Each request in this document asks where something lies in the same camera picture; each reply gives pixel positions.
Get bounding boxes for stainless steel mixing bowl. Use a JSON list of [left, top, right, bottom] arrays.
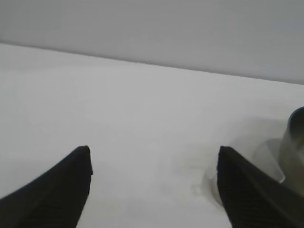
[[280, 106, 304, 200]]

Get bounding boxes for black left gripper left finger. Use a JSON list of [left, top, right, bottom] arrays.
[[0, 145, 94, 228]]

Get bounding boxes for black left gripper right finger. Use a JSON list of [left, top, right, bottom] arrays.
[[217, 145, 304, 228]]

